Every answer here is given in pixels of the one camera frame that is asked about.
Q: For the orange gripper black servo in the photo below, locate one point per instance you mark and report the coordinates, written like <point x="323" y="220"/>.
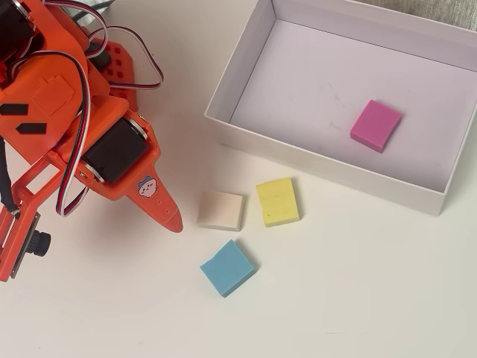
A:
<point x="116" y="152"/>

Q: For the pink foam cuboid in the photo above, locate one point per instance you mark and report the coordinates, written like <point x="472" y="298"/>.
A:
<point x="375" y="125"/>

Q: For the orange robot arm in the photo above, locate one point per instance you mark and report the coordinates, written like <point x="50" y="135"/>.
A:
<point x="44" y="74"/>

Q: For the cream white foam cuboid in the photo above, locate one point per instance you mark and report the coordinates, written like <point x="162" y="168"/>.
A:
<point x="220" y="209"/>

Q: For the blue foam cuboid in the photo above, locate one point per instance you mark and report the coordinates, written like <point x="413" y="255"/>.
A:
<point x="228" y="267"/>

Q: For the yellow foam cuboid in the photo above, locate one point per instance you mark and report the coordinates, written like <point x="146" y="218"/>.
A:
<point x="277" y="202"/>

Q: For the white cardboard bin box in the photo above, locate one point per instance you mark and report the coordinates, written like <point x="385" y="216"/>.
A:
<point x="335" y="74"/>

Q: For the orange robot base plate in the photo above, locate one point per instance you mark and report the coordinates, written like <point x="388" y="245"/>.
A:
<point x="119" y="89"/>

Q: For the wrist camera on orange bracket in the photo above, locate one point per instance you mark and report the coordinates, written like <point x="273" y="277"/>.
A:
<point x="22" y="223"/>

